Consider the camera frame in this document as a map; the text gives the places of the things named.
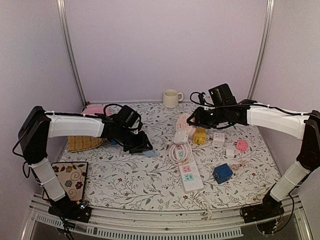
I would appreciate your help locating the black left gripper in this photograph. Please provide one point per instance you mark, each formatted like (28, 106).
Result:
(139, 143)

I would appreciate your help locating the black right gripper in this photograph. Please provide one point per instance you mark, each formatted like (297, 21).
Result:
(200, 117)

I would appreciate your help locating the light blue plug adapter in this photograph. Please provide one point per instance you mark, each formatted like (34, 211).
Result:
(149, 153)

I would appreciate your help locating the pink round power strip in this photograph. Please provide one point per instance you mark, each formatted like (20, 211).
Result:
(181, 124)

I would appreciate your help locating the yellow cube socket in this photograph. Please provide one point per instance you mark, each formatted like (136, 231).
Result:
(199, 136)

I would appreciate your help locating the white cartoon cube socket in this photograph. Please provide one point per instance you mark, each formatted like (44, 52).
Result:
(218, 139)

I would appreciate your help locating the white power strip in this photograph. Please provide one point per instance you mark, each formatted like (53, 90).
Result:
(181, 155)

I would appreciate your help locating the small pink plug adapter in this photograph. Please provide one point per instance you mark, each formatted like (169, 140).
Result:
(242, 145)

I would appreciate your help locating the dark blue cube socket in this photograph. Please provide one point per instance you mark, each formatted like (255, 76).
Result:
(222, 173)

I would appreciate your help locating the white square adapter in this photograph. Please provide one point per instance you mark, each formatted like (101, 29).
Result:
(181, 137)

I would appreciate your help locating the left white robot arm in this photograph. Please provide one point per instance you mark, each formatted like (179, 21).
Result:
(40, 126)

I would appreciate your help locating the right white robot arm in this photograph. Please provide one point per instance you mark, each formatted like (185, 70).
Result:
(293, 137)

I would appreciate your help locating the beige ceramic mug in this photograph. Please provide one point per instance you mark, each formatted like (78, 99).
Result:
(171, 98)

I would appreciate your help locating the pink round plate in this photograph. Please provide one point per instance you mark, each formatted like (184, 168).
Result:
(93, 109)

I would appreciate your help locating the woven bamboo tray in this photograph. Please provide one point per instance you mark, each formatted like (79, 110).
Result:
(83, 143)

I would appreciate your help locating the floral patterned tray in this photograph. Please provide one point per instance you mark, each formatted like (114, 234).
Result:
(71, 175)

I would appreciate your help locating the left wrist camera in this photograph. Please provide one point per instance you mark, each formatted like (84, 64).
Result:
(130, 118)

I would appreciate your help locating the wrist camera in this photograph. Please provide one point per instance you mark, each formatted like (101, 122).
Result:
(130, 118)
(222, 96)

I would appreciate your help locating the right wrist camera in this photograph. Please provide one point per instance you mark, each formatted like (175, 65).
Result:
(222, 96)

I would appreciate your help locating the front aluminium rail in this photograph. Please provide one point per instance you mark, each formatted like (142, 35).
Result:
(226, 223)

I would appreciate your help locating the left aluminium frame post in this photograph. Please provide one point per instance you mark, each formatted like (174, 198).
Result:
(61, 7)

